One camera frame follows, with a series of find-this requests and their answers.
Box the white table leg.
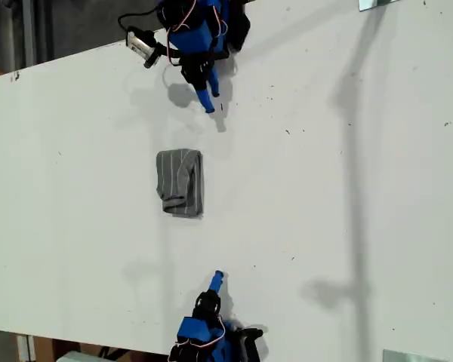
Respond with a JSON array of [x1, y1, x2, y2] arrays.
[[17, 333, 37, 362]]

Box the grey striped square towel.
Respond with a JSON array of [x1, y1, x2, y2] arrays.
[[156, 149, 205, 219]]

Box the white container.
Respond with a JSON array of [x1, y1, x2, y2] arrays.
[[54, 350, 103, 362]]

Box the black camera box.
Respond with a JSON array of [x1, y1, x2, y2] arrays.
[[125, 28, 163, 69], [233, 327, 265, 362]]

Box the black camera stalk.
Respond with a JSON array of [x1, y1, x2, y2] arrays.
[[154, 43, 183, 63]]

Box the black camera cable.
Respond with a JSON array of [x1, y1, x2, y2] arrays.
[[117, 6, 167, 35]]

